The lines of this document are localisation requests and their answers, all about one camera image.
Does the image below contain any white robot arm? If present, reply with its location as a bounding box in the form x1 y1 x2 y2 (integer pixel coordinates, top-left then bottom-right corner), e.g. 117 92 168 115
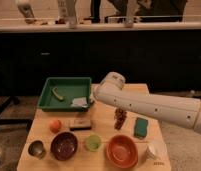
93 72 201 134

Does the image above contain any orange bowl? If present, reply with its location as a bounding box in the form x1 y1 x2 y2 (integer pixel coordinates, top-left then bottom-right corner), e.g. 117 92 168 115
105 135 138 169

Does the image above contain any purple bowl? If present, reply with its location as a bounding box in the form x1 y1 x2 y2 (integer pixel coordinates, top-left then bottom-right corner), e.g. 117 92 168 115
50 132 78 161

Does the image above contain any folded grey cloth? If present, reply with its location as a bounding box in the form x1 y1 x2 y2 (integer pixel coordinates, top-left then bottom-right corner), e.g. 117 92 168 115
71 97 88 108

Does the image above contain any bunch of dark grapes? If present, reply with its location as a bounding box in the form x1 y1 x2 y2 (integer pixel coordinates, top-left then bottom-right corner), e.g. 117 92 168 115
114 108 127 130

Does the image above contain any green plastic tray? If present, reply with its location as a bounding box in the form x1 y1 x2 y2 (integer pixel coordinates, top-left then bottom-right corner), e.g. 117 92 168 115
38 77 91 112

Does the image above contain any green pickle in tray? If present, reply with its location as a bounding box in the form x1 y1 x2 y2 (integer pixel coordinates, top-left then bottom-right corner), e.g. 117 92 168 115
52 87 64 101

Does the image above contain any brown rectangular block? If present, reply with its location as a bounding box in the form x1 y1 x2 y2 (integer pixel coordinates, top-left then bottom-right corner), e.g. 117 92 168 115
69 119 92 131

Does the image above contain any light green cup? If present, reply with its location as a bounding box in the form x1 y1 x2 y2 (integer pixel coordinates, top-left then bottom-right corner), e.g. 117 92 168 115
85 135 101 152

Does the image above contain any teal sponge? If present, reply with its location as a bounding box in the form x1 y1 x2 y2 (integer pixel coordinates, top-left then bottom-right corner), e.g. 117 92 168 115
134 117 148 139

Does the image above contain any orange fruit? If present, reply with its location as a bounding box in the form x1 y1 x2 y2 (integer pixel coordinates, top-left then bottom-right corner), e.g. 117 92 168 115
49 119 62 133

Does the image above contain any white paper cup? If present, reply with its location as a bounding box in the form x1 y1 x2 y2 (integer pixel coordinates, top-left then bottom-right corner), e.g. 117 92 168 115
146 140 167 160

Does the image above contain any metal cup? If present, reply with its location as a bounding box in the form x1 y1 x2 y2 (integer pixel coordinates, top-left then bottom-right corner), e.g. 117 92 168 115
28 140 46 158

